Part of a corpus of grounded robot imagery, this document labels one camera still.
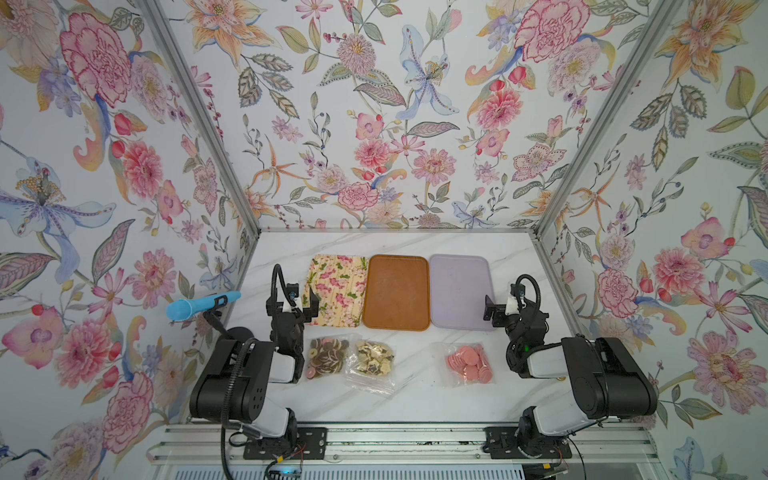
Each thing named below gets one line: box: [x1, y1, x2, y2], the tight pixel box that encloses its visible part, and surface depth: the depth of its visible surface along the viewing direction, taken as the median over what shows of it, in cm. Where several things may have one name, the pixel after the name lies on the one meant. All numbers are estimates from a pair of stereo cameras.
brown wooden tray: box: [362, 254, 430, 331], surface depth 104 cm
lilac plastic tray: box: [429, 254, 496, 331], surface depth 107 cm
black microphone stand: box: [203, 296, 233, 340], surface depth 80 cm
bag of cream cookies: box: [344, 334, 396, 397], surface depth 86 cm
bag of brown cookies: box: [305, 335, 351, 380], surface depth 88 cm
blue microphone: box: [166, 291, 242, 322], surface depth 70 cm
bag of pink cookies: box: [433, 342, 495, 388], surface depth 86 cm
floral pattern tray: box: [302, 254, 369, 328], surface depth 106 cm
